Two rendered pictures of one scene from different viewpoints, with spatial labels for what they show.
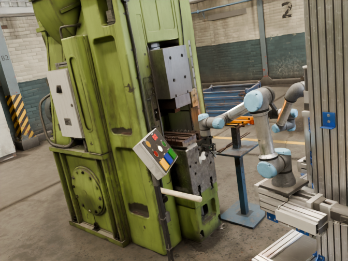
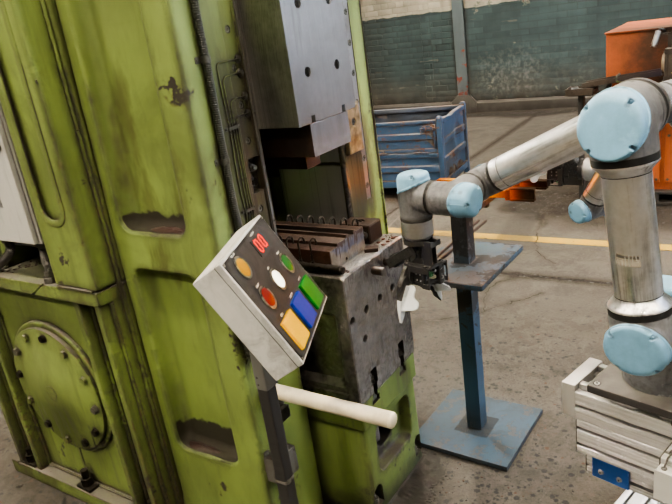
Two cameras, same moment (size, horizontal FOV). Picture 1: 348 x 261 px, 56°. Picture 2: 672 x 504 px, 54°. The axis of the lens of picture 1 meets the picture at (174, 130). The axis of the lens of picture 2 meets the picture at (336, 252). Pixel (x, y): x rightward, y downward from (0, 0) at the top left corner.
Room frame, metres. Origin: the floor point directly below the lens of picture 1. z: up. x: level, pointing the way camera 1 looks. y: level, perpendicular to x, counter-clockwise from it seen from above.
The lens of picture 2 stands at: (0.80, 0.14, 1.65)
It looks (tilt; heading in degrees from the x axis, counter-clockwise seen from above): 20 degrees down; 353
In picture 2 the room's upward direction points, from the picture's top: 8 degrees counter-clockwise
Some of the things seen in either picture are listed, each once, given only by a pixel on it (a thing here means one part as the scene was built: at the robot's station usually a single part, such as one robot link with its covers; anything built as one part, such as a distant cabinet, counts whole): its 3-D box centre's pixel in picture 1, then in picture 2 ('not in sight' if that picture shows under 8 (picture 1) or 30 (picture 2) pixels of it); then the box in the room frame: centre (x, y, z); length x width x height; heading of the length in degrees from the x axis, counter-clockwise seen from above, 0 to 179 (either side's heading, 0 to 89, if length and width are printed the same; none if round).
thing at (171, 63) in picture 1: (163, 72); (271, 51); (2.89, 0.01, 1.56); 0.42 x 0.39 x 0.40; 48
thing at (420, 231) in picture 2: (205, 132); (418, 227); (2.21, -0.22, 1.15); 0.08 x 0.08 x 0.05
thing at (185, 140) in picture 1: (171, 139); (294, 242); (2.86, 0.04, 0.96); 0.42 x 0.20 x 0.09; 48
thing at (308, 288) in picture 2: (171, 154); (309, 292); (2.31, 0.05, 1.01); 0.07 x 0.05 x 0.07; 163
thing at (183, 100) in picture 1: (164, 100); (276, 134); (2.86, 0.04, 1.32); 0.42 x 0.20 x 0.10; 48
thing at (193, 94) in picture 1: (193, 97); (352, 127); (3.04, -0.24, 1.27); 0.09 x 0.02 x 0.17; 138
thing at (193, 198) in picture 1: (178, 194); (326, 403); (2.40, 0.05, 0.62); 0.44 x 0.05 x 0.05; 48
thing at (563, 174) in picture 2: (272, 113); (565, 171); (2.82, -0.90, 1.04); 0.12 x 0.08 x 0.09; 47
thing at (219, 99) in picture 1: (229, 103); (396, 150); (6.78, -1.26, 0.36); 1.20 x 0.80 x 0.72; 54
